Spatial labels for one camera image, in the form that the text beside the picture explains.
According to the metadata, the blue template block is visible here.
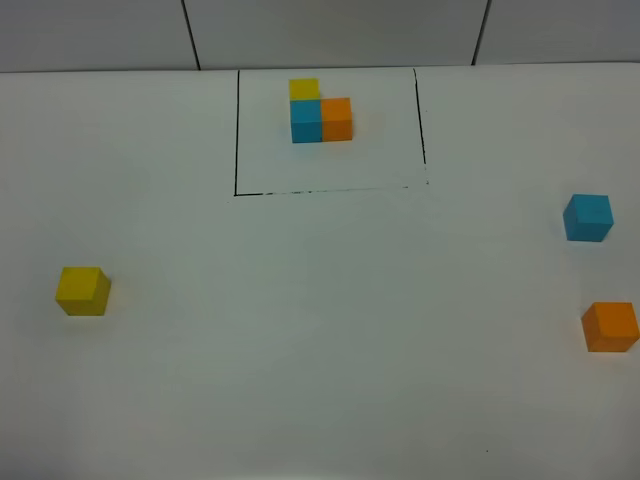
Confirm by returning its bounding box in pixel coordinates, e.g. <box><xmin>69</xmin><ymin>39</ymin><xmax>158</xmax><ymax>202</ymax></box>
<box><xmin>290</xmin><ymin>99</ymin><xmax>323</xmax><ymax>143</ymax></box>

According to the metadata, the orange template block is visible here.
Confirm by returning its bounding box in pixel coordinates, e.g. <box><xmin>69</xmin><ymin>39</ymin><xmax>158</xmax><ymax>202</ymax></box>
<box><xmin>321</xmin><ymin>97</ymin><xmax>353</xmax><ymax>142</ymax></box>

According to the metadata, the yellow template block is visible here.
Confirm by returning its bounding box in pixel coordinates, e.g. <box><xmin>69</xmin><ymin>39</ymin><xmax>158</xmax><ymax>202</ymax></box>
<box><xmin>289</xmin><ymin>78</ymin><xmax>321</xmax><ymax>101</ymax></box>

